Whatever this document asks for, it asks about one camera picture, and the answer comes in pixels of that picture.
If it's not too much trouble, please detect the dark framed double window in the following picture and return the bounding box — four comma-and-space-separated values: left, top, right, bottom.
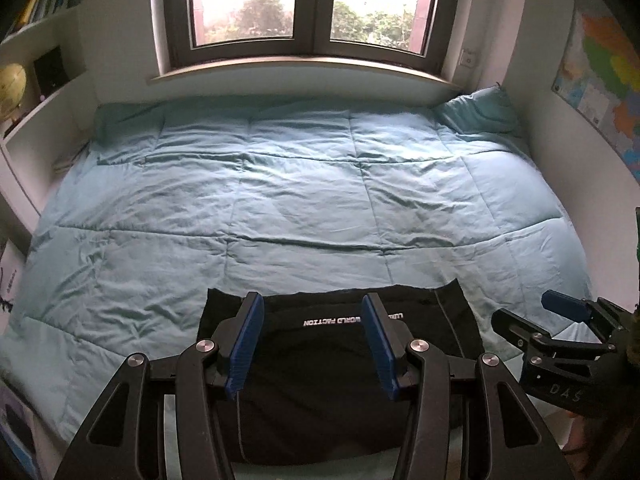
163, 0, 458, 75

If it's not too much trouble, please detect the colourful wall map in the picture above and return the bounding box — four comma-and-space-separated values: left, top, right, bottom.
552, 0, 639, 178

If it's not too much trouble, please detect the teal pillow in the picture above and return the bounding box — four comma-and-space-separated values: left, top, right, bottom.
433, 84, 523, 139

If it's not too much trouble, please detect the black jacket with grey piping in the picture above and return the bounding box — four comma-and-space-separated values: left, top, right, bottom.
218, 280, 485, 466

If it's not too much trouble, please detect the light teal quilted duvet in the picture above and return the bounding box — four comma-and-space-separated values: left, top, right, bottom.
0, 94, 594, 480

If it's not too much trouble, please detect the black box on shelf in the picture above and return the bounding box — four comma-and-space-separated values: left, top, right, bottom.
32, 47, 70, 101

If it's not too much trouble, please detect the wooden window sill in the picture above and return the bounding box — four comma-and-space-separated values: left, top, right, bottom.
146, 55, 462, 90

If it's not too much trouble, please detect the white wall socket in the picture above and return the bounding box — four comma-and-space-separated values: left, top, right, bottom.
459, 48, 477, 68

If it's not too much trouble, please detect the white wall shelf unit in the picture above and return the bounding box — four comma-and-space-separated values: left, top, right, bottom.
1, 5, 98, 246

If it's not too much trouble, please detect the yellow globe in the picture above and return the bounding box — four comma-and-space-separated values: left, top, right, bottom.
0, 63, 27, 124

